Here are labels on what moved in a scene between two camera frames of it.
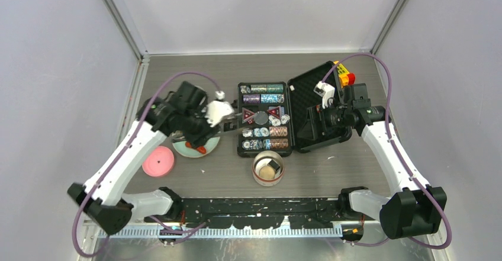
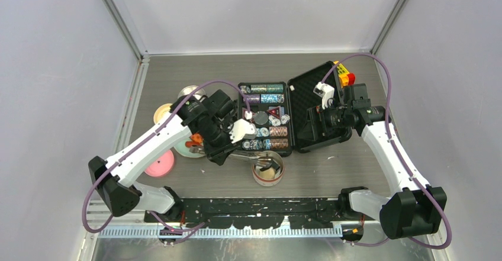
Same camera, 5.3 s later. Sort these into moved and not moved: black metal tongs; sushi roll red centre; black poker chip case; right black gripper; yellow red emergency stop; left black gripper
Moved: left black gripper; black metal tongs
Not moved: yellow red emergency stop; sushi roll red centre; black poker chip case; right black gripper
